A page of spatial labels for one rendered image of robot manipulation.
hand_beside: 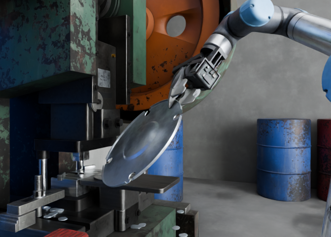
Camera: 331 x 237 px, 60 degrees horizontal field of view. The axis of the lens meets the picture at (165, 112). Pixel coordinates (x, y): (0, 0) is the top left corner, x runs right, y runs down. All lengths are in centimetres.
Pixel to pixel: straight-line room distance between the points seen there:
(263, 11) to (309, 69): 328
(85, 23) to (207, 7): 53
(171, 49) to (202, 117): 302
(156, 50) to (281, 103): 298
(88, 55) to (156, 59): 50
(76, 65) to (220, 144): 354
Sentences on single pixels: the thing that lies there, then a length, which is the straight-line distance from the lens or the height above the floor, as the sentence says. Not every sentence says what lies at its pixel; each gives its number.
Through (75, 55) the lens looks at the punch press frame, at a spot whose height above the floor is 110.
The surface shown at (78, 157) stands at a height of 83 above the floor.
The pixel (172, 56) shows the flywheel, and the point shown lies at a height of 119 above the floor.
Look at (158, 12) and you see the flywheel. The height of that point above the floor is 137.
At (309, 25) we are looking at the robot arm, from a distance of 82.
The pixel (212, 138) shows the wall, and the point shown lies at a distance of 412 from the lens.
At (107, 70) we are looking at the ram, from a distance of 88.
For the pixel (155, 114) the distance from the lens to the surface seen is 82.
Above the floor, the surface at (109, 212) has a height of 70.
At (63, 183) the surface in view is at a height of 77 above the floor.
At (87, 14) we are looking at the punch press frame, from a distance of 76.
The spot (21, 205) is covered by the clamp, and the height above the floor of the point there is 75.
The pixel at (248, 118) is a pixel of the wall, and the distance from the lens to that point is 403.
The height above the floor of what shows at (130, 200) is 72.
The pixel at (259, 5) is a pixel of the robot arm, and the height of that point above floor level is 123.
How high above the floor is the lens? 97
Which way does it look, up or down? level
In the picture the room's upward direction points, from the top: straight up
